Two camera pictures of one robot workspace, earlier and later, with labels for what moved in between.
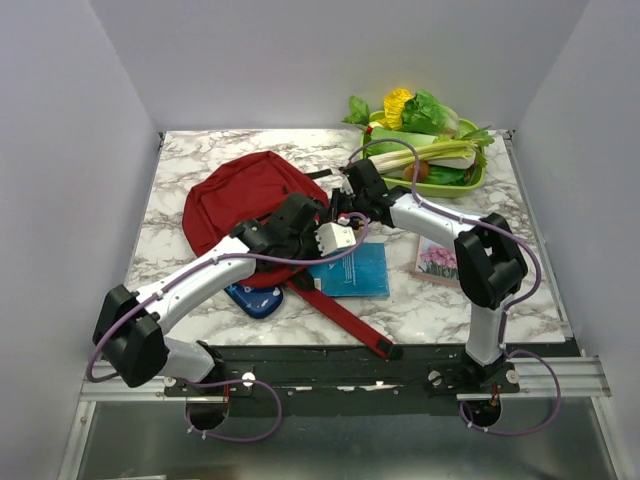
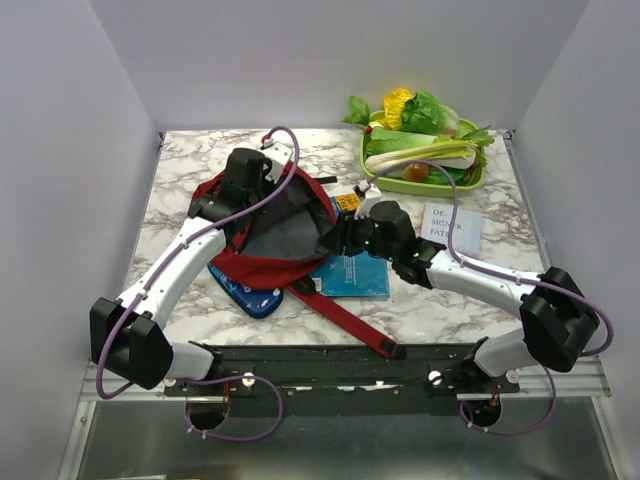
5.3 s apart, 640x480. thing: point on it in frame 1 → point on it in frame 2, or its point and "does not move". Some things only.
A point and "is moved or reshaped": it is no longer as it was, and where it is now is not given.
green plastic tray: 428,189 does not move
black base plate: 356,380 does not move
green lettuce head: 423,113 does not move
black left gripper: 310,232 → 268,184
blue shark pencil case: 255,301 does not move
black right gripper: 337,198 → 341,235
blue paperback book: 361,273 does not move
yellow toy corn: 394,102 does not move
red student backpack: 228,191 is moved or reshaped
